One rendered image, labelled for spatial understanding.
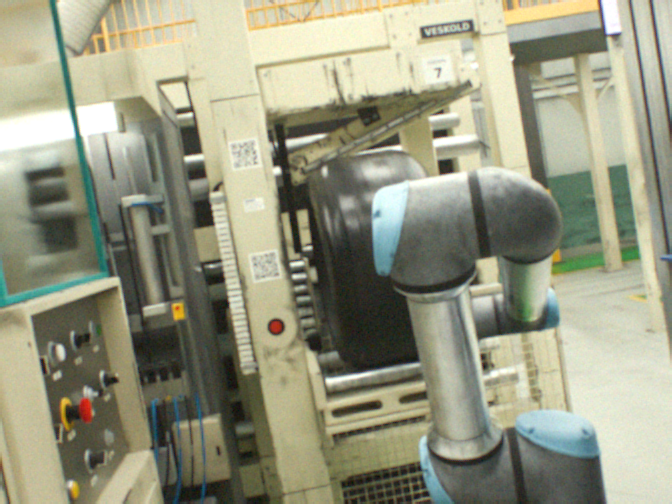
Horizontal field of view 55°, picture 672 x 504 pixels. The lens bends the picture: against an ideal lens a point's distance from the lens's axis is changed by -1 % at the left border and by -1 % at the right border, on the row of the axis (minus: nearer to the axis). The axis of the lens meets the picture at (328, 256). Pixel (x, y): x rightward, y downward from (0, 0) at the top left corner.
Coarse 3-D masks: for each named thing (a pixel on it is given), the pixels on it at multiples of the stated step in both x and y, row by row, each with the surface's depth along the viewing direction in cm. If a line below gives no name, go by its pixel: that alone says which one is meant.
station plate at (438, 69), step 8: (440, 56) 196; (448, 56) 197; (424, 64) 196; (432, 64) 196; (440, 64) 196; (448, 64) 197; (424, 72) 196; (432, 72) 196; (440, 72) 197; (448, 72) 197; (432, 80) 196; (440, 80) 197; (448, 80) 197
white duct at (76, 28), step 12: (60, 0) 189; (72, 0) 187; (84, 0) 188; (96, 0) 190; (108, 0) 193; (60, 12) 187; (72, 12) 187; (84, 12) 189; (96, 12) 191; (72, 24) 188; (84, 24) 190; (72, 36) 189; (84, 36) 192; (72, 48) 190
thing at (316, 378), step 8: (312, 352) 184; (312, 360) 173; (312, 368) 163; (320, 368) 168; (312, 376) 158; (320, 376) 159; (312, 384) 159; (320, 384) 159; (312, 392) 164; (320, 392) 159; (320, 400) 159; (320, 408) 159
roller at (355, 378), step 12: (408, 360) 166; (348, 372) 164; (360, 372) 164; (372, 372) 164; (384, 372) 164; (396, 372) 164; (408, 372) 164; (420, 372) 165; (336, 384) 163; (348, 384) 163; (360, 384) 164; (372, 384) 165
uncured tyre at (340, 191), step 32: (352, 160) 166; (384, 160) 164; (416, 160) 167; (320, 192) 160; (352, 192) 155; (320, 224) 158; (352, 224) 151; (320, 256) 197; (352, 256) 150; (320, 288) 197; (352, 288) 151; (384, 288) 151; (352, 320) 154; (384, 320) 153; (352, 352) 162; (384, 352) 160; (416, 352) 164
